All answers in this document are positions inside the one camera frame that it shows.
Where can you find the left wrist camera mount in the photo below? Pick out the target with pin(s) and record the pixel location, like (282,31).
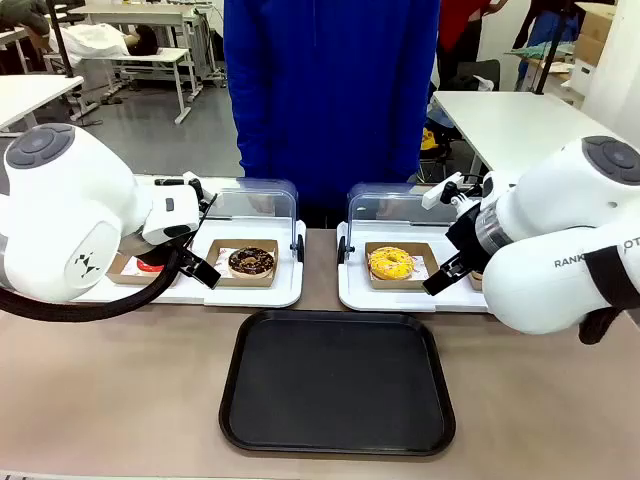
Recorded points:
(170,182)

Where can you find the person in blue hoodie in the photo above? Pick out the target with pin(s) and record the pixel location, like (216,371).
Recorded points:
(330,100)

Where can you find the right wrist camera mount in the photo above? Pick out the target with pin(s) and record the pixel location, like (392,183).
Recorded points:
(435,196)

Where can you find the brown cardboard boxes stack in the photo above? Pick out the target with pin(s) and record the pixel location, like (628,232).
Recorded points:
(597,30)

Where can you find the black plastic serving tray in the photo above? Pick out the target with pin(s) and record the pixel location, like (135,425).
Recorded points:
(335,380)

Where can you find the yellow cloth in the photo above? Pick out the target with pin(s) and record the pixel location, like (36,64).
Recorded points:
(429,140)

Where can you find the black camera pole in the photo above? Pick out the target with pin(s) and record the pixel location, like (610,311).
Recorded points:
(61,40)
(550,50)

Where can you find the green sheet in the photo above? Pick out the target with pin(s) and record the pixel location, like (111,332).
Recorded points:
(530,51)

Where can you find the small white box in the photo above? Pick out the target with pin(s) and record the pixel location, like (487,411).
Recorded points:
(582,75)

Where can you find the dark green jacket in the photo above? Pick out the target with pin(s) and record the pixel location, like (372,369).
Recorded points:
(20,12)

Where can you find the large white table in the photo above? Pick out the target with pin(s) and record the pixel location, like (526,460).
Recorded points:
(510,125)

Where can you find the black office chair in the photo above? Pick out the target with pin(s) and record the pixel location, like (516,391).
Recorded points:
(480,69)

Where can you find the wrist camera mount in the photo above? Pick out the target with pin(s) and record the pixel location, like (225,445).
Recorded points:
(170,182)
(435,196)

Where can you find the person in red shirt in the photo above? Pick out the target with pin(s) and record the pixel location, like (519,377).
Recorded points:
(460,25)

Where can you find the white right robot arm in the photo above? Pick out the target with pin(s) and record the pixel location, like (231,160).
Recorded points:
(550,200)

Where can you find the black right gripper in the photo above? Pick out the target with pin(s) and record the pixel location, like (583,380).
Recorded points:
(472,235)

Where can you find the white printed paper liner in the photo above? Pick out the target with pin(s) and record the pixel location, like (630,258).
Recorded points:
(223,253)
(131,267)
(421,267)

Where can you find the white desk with legs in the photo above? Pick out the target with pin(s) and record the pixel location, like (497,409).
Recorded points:
(130,12)
(150,55)

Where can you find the brown cardboard donut tray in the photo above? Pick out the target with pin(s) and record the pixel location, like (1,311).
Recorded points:
(400,285)
(216,274)
(119,274)
(476,282)

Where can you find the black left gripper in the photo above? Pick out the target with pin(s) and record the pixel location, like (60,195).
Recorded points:
(150,248)

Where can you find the person in blue trousers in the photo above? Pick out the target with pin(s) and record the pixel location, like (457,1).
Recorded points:
(545,25)

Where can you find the person's left forearm blue sleeve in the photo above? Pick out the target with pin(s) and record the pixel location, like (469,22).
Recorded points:
(417,140)

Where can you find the chocolate nut donut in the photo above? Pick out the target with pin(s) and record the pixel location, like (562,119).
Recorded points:
(240,264)

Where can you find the dark haired person at desk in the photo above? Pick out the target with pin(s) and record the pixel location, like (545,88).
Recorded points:
(142,40)

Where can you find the red glazed donut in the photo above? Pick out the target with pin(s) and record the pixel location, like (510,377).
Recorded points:
(147,266)

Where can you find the yellow sprinkled donut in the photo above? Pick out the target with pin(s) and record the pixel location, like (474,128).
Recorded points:
(380,266)

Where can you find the metal frame chair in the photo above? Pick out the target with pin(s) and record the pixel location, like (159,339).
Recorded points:
(440,162)

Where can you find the person's right forearm blue sleeve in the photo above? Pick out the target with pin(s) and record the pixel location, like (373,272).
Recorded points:
(247,150)

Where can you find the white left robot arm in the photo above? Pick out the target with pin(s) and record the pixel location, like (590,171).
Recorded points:
(60,210)

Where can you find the clear display case lid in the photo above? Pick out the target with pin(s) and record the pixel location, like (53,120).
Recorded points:
(260,190)
(380,200)

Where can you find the person's right hand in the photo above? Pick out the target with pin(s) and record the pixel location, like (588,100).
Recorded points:
(261,204)

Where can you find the white display case base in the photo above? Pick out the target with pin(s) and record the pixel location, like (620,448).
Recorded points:
(250,295)
(360,295)

